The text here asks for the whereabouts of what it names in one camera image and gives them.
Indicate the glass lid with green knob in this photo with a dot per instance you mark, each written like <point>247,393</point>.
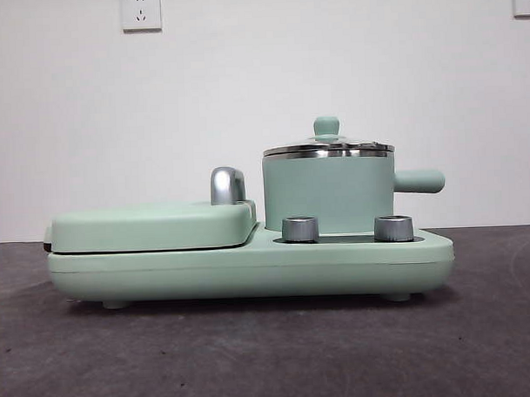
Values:
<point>327,126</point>

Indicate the mint green steamer pot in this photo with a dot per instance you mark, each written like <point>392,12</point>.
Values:
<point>325,187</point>

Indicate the silver control knob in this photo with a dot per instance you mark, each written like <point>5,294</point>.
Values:
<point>299,229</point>
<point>393,228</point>

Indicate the mint green breakfast machine base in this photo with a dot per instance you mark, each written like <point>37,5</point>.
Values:
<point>250,268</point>

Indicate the mint green griddle cover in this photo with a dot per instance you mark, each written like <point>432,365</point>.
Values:
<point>139,224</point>

